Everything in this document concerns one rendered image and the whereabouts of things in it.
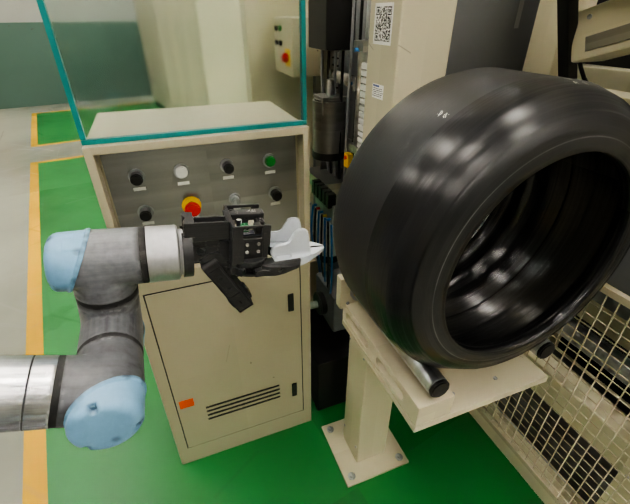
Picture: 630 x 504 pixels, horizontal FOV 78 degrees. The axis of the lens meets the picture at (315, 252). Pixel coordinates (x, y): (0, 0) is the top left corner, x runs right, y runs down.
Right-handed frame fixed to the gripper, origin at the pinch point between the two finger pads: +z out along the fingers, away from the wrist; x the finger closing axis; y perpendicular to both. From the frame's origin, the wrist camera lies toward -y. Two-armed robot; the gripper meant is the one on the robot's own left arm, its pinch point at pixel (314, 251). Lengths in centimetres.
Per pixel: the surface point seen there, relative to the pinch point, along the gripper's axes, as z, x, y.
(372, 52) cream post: 25, 37, 27
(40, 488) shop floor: -72, 58, -132
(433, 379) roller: 24.5, -9.9, -25.7
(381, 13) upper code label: 24, 34, 35
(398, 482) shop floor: 54, 11, -115
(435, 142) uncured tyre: 15.0, -3.1, 18.6
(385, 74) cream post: 25.1, 30.5, 23.6
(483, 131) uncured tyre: 18.7, -7.4, 21.3
